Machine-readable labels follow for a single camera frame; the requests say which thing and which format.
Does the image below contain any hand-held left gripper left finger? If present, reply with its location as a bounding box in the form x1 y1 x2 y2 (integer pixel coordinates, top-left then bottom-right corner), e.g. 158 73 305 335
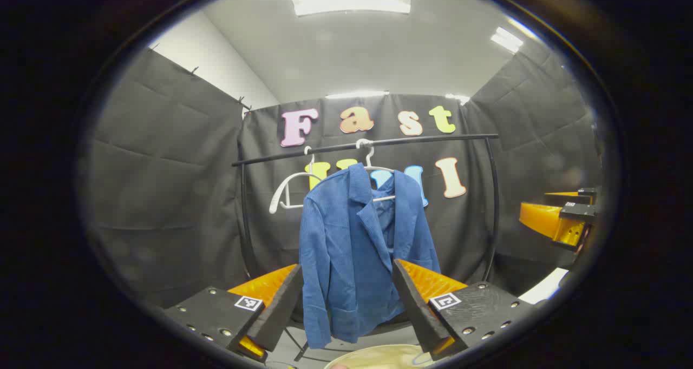
162 263 305 365

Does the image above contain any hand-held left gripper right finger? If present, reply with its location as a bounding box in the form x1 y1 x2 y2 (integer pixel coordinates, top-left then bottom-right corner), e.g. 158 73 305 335
391 258 535 362

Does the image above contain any beige laundry hamper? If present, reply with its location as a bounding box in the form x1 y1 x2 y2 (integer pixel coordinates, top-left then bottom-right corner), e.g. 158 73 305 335
325 344 436 369

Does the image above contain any blue knit jacket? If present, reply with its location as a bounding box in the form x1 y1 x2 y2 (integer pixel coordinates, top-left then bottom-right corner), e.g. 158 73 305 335
299 162 442 350

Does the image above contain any white plastic clothes hanger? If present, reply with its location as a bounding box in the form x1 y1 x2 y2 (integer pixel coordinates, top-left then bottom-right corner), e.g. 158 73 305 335
269 146 317 214
356 139 397 203

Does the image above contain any black metal clothes rack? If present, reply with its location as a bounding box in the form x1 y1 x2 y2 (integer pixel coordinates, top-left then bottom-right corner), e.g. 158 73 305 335
232 133 500 362

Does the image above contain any black backdrop cloth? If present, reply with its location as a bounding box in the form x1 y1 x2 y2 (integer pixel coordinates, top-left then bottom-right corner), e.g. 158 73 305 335
81 47 604 310

